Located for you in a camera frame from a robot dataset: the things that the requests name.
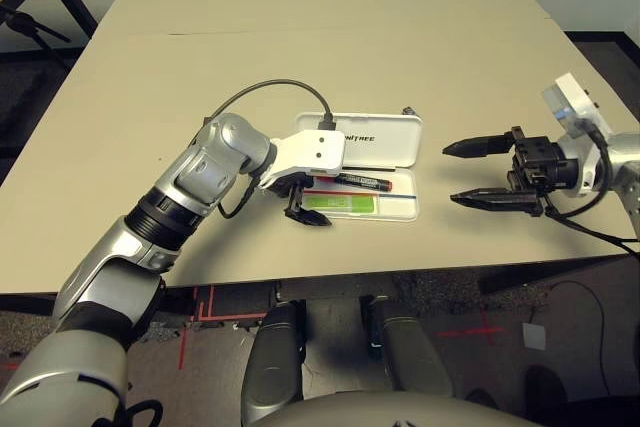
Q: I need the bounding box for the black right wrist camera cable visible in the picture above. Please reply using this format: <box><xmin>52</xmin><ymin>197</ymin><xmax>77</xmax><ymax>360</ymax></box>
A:
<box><xmin>542</xmin><ymin>119</ymin><xmax>640</xmax><ymax>253</ymax></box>

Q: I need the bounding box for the black robot foot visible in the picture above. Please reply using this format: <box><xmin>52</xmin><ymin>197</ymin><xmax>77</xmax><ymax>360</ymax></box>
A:
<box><xmin>524</xmin><ymin>365</ymin><xmax>569</xmax><ymax>421</ymax></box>

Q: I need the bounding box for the black table underframe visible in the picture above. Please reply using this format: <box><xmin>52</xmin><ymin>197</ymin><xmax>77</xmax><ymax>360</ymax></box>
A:
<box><xmin>277</xmin><ymin>259</ymin><xmax>621</xmax><ymax>298</ymax></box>

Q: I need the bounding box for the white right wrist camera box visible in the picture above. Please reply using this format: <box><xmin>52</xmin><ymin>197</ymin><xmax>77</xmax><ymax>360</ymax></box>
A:
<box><xmin>541</xmin><ymin>72</ymin><xmax>614</xmax><ymax>198</ymax></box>

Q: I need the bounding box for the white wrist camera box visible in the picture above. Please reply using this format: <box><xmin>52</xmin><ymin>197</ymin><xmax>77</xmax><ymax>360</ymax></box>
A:
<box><xmin>259</xmin><ymin>129</ymin><xmax>347</xmax><ymax>191</ymax></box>
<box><xmin>541</xmin><ymin>72</ymin><xmax>614</xmax><ymax>198</ymax></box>

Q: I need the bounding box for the grey robot left leg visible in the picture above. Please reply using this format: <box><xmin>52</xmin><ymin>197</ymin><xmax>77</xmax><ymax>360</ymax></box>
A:
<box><xmin>241</xmin><ymin>299</ymin><xmax>307</xmax><ymax>423</ymax></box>

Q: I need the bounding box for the green clear lead case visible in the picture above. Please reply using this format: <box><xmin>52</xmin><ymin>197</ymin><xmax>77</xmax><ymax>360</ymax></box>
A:
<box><xmin>304</xmin><ymin>194</ymin><xmax>379</xmax><ymax>216</ymax></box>

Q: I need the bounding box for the white floor square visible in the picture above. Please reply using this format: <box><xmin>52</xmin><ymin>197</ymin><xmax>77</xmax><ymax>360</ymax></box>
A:
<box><xmin>522</xmin><ymin>321</ymin><xmax>547</xmax><ymax>351</ymax></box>

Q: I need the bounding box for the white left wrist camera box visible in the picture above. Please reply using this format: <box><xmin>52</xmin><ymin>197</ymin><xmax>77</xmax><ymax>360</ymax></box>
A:
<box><xmin>259</xmin><ymin>129</ymin><xmax>347</xmax><ymax>191</ymax></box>

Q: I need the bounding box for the red black whiteboard marker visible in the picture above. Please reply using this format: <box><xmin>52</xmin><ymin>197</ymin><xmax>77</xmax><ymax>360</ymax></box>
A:
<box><xmin>314</xmin><ymin>172</ymin><xmax>394</xmax><ymax>192</ymax></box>

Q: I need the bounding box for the black left wrist camera cable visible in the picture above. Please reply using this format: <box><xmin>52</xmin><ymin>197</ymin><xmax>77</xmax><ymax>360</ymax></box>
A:
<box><xmin>202</xmin><ymin>78</ymin><xmax>337</xmax><ymax>221</ymax></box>

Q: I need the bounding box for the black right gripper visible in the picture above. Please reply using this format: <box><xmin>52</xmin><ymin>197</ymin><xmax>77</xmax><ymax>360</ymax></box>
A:
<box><xmin>441</xmin><ymin>125</ymin><xmax>579</xmax><ymax>219</ymax></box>

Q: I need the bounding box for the white plastic pencil case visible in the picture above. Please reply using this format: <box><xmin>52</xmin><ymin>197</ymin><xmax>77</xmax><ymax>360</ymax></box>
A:
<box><xmin>294</xmin><ymin>111</ymin><xmax>424</xmax><ymax>223</ymax></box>

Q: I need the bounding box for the grey robot torso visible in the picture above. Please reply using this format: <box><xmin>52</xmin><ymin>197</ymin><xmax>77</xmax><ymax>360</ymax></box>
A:
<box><xmin>254</xmin><ymin>390</ymin><xmax>546</xmax><ymax>427</ymax></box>

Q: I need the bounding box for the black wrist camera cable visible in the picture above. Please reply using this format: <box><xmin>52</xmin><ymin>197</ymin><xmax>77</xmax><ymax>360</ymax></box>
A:
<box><xmin>542</xmin><ymin>119</ymin><xmax>640</xmax><ymax>253</ymax></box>
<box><xmin>202</xmin><ymin>78</ymin><xmax>337</xmax><ymax>221</ymax></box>

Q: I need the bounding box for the black tripod stand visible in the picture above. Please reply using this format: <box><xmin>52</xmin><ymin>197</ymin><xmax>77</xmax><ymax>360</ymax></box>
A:
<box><xmin>0</xmin><ymin>4</ymin><xmax>71</xmax><ymax>46</ymax></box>

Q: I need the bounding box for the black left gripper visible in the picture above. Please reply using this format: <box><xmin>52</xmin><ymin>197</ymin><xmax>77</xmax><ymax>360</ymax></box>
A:
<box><xmin>273</xmin><ymin>173</ymin><xmax>334</xmax><ymax>228</ymax></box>

